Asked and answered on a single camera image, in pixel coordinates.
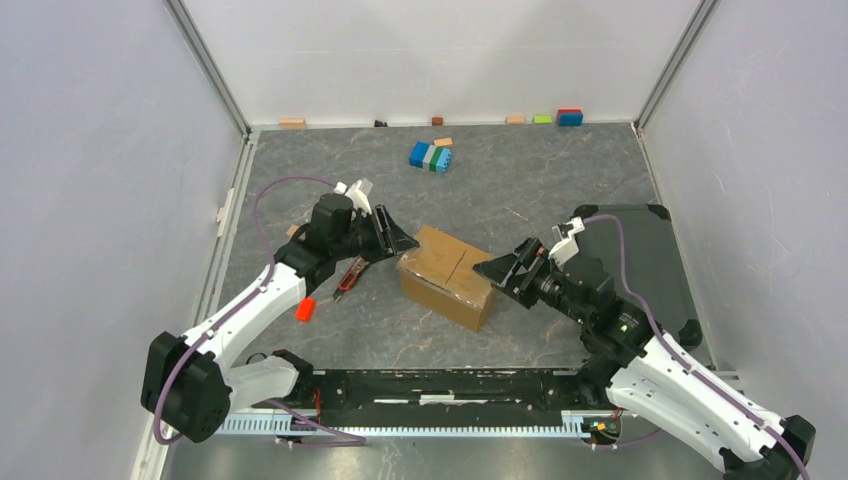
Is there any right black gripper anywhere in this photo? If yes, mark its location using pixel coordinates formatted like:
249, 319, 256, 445
471, 235, 590, 326

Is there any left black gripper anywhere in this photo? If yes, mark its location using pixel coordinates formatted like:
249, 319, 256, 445
331, 203, 420, 264

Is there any brown cardboard express box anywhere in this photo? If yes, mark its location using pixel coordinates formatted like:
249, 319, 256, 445
397, 225, 497, 333

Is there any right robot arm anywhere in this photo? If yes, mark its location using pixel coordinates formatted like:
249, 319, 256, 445
473, 237, 816, 479

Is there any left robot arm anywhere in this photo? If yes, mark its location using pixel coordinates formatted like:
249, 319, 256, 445
141, 193, 419, 443

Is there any blue green block stack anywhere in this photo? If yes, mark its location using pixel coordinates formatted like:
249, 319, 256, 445
408, 142, 452, 174

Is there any tan wooden block on stack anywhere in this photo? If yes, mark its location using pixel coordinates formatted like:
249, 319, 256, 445
433, 137, 454, 148

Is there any small red block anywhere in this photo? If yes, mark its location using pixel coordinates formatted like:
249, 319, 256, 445
294, 297, 316, 323

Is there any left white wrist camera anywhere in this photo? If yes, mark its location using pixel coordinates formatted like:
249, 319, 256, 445
334, 178, 373, 215

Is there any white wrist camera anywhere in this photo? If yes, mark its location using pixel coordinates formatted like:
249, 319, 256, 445
334, 178, 373, 215
548, 216, 585, 269

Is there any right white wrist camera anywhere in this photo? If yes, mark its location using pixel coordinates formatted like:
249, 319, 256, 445
548, 216, 585, 269

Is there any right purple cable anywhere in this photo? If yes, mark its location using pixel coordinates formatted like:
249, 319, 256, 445
582, 213, 813, 480

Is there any purple cable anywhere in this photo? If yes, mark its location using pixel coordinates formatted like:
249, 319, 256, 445
582, 213, 813, 480
152, 175, 370, 446

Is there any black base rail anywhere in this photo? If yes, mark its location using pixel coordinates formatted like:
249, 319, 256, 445
282, 368, 615, 428

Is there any red blue block at wall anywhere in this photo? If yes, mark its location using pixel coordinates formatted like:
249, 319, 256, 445
556, 108, 584, 127

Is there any tan block at wall left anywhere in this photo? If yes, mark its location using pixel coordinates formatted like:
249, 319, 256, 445
278, 118, 307, 130

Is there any white toothed cable duct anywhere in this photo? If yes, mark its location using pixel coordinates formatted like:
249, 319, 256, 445
217, 409, 590, 440

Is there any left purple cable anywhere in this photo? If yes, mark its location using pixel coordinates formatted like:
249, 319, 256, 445
152, 175, 370, 446

